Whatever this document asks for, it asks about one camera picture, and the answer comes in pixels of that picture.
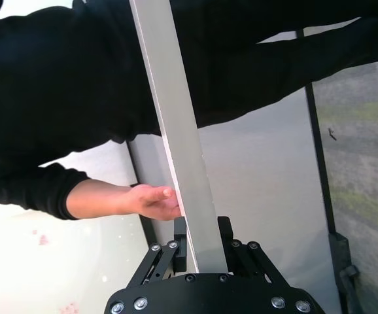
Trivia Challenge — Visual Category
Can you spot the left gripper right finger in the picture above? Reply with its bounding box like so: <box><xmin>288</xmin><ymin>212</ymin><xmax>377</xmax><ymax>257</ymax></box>
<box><xmin>217</xmin><ymin>215</ymin><xmax>291</xmax><ymax>288</ymax></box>

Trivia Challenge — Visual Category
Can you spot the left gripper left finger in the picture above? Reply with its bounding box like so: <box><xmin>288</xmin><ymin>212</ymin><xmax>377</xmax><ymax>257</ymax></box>
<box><xmin>128</xmin><ymin>217</ymin><xmax>188</xmax><ymax>289</ymax></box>

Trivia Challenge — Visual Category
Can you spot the white rolling pedestal table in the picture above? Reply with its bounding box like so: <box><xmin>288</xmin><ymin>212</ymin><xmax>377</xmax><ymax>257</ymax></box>
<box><xmin>128</xmin><ymin>0</ymin><xmax>230</xmax><ymax>274</ymax></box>

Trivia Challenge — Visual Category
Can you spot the person's right forearm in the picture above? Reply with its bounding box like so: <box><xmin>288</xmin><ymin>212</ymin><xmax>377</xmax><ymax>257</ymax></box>
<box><xmin>66</xmin><ymin>179</ymin><xmax>135</xmax><ymax>220</ymax></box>

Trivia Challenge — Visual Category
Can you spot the person's right hand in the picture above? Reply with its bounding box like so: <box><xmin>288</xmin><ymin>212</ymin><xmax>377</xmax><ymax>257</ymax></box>
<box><xmin>128</xmin><ymin>184</ymin><xmax>183</xmax><ymax>222</ymax></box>

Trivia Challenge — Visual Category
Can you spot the black rectangular block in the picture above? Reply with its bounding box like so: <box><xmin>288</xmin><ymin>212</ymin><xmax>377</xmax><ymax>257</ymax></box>
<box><xmin>328</xmin><ymin>232</ymin><xmax>351</xmax><ymax>264</ymax></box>

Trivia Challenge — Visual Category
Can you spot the black office chair base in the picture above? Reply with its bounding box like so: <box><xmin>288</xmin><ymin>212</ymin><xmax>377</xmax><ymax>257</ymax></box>
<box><xmin>338</xmin><ymin>264</ymin><xmax>362</xmax><ymax>314</ymax></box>

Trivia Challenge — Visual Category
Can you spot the black framed glass whiteboard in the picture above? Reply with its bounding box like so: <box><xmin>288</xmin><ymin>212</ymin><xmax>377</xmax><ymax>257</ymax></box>
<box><xmin>0</xmin><ymin>140</ymin><xmax>164</xmax><ymax>314</ymax></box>

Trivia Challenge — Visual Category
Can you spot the person in black shirt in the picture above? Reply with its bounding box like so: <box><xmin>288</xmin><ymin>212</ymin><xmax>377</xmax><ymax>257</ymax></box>
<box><xmin>171</xmin><ymin>0</ymin><xmax>378</xmax><ymax>128</ymax></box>

